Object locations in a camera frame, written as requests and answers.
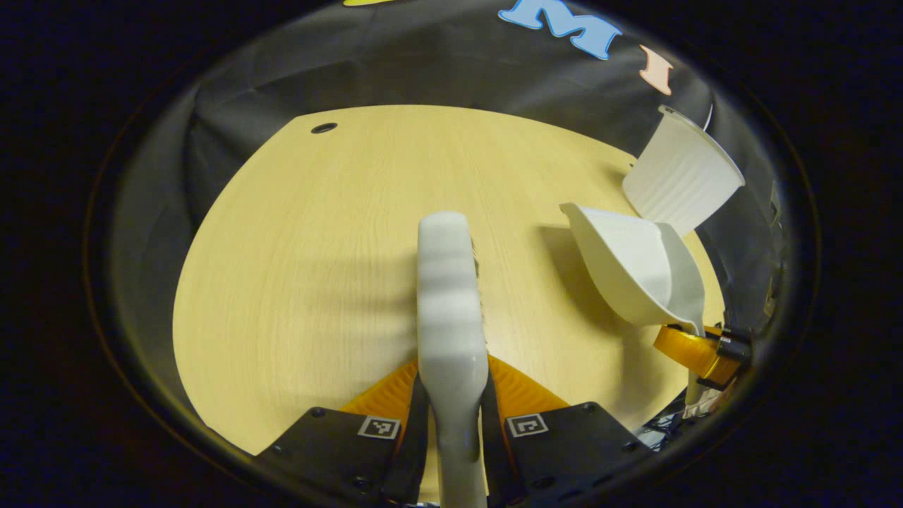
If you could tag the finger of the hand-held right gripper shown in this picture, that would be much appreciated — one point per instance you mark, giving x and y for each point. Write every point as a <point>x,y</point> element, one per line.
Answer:
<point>695,353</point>

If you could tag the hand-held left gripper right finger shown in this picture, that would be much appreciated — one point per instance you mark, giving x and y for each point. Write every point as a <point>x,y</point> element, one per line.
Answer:
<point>571,444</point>

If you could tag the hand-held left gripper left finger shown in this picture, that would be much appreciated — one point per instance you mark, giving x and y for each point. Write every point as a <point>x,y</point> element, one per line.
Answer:
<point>331,451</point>

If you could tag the white plastic dustpan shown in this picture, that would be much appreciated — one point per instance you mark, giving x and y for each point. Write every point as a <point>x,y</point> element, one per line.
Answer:
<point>635,261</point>

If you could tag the white plastic garbage bin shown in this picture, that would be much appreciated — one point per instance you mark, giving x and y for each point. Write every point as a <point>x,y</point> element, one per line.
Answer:
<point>681,176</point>

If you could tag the small white broom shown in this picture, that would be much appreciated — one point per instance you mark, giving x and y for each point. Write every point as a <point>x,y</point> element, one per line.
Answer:
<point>451,303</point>

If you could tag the black backdrop cloth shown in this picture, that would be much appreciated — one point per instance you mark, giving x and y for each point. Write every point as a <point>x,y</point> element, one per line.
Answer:
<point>437,70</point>

